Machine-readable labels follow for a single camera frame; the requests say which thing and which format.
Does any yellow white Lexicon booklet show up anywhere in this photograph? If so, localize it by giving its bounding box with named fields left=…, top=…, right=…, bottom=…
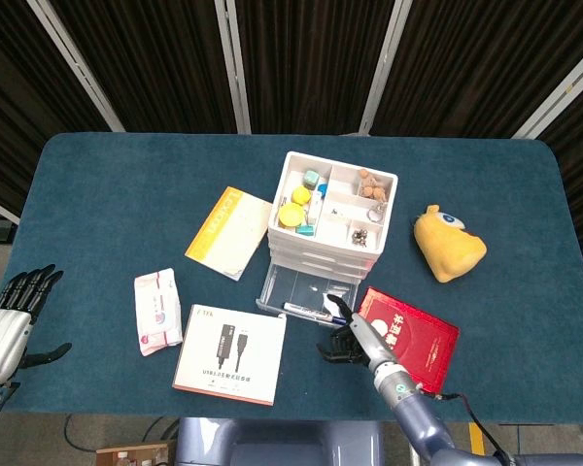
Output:
left=184, top=185, right=273, bottom=283

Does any white USB cable box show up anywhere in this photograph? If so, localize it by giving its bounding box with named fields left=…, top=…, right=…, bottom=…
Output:
left=172, top=304, right=289, bottom=407

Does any red certificate folder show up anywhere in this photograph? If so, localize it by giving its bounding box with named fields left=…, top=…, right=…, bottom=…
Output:
left=358, top=286, right=461, bottom=394

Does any white drawer organizer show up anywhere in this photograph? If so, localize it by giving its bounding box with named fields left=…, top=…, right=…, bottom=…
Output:
left=265, top=150, right=399, bottom=283

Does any clear plastic storage drawer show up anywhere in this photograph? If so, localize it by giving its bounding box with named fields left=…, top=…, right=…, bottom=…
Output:
left=256, top=261, right=361, bottom=327

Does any cardboard box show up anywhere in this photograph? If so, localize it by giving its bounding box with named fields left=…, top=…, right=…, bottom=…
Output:
left=95, top=440, right=171, bottom=466

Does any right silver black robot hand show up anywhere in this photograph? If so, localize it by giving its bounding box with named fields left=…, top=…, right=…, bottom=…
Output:
left=316, top=293, right=400, bottom=373

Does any large yellow round container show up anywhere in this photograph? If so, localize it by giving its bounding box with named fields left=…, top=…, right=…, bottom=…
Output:
left=278, top=202, right=306, bottom=228

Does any marker pen with blue cap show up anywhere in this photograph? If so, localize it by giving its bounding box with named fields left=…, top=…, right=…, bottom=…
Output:
left=283, top=301, right=347, bottom=325

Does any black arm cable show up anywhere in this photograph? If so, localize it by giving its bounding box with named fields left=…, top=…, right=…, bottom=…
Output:
left=420, top=390, right=511, bottom=460

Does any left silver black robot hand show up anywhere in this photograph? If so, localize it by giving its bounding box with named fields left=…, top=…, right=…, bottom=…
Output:
left=0, top=264, right=73, bottom=384

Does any pink wet wipes pack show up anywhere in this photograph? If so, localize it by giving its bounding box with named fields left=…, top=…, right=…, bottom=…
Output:
left=133, top=267, right=184, bottom=358

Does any blue-grey robot torso base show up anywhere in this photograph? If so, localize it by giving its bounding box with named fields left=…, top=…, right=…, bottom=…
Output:
left=174, top=416, right=385, bottom=466

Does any yellow plush toy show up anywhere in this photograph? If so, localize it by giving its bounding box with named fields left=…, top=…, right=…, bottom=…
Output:
left=411, top=204, right=488, bottom=284

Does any blue felt table cover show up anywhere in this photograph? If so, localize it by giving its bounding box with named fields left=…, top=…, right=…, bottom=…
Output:
left=0, top=133, right=583, bottom=423

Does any blue floor cable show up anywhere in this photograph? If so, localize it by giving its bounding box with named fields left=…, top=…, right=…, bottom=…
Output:
left=63, top=415, right=98, bottom=452

